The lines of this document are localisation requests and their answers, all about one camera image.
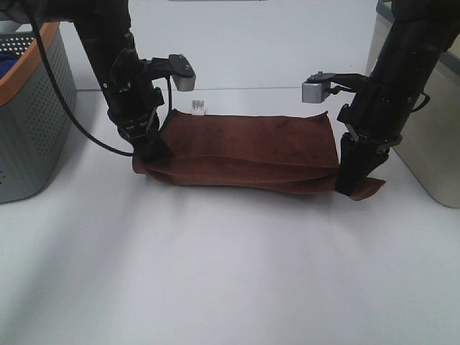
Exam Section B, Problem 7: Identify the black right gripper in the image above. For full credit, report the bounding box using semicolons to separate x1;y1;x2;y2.
335;103;402;196

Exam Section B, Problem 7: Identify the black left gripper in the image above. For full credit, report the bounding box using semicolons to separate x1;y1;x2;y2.
107;107;173;161

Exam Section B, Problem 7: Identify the brown towel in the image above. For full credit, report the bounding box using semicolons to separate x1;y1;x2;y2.
132;109;387;202

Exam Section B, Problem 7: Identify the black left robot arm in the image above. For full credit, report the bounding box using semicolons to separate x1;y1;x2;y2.
1;1;196;162

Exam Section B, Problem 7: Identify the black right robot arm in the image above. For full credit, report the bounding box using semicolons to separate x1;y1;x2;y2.
335;1;459;196

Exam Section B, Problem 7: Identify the white towel label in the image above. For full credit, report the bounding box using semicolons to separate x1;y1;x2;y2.
191;99;206;116

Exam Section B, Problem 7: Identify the blue towel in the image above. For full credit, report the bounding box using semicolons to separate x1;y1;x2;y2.
0;52;18;79

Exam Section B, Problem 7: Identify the beige basket with grey rim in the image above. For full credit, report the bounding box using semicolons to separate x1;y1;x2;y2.
365;0;460;209

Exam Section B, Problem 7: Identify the grey basket with orange rim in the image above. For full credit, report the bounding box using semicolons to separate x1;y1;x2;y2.
1;31;70;203

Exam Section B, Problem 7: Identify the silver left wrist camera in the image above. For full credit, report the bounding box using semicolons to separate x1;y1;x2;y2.
150;54;196;92

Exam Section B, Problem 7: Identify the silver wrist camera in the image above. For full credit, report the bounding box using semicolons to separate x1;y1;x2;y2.
301;71;339;104
150;54;196;92

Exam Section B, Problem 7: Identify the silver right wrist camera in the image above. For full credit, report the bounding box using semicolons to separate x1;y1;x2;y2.
301;71;339;104

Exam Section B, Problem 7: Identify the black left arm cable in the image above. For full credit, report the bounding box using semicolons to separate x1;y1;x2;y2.
28;14;136;157

